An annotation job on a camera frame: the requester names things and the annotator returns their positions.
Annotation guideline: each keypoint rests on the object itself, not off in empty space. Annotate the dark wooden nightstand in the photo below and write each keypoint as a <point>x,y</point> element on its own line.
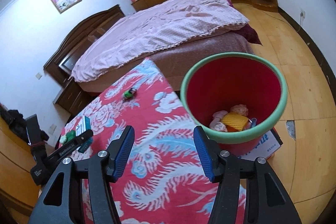
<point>73,98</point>

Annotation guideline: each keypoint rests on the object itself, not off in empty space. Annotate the red floral table cloth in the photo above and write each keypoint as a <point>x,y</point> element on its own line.
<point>163,181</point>

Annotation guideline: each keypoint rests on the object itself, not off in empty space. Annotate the red bin green rim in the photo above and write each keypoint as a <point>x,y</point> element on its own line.
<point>224,80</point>

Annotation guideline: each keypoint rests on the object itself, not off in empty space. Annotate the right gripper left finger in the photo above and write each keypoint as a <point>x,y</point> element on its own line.
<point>61,200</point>

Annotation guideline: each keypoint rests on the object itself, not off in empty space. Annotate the green pumpkin toy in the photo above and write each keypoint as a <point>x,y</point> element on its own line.
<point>67,137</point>

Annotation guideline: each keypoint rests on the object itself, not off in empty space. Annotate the yellow foam net sleeve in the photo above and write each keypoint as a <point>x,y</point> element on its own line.
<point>235,122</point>

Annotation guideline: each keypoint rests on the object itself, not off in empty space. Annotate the cream paper ball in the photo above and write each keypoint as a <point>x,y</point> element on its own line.
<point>240,109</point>

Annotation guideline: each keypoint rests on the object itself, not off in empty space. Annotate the small green toy figure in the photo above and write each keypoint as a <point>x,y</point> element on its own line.
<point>129,94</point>

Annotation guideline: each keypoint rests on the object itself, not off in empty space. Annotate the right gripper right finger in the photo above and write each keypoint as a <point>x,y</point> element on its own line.
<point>267,201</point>

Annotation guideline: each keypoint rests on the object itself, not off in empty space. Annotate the white blue cardboard box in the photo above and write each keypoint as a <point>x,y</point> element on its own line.
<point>269,143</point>

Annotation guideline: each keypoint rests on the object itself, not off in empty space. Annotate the blue crumpled wrapper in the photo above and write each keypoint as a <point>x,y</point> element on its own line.
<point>252,122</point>

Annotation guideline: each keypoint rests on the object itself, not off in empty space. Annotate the pink checked quilt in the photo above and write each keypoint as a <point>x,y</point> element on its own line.
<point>159,28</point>

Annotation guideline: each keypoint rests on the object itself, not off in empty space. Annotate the brown bed mattress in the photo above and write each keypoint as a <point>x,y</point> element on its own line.
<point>175,63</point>

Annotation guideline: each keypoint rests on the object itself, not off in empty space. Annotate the dark wooden headboard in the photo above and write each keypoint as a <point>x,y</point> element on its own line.
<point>61,63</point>

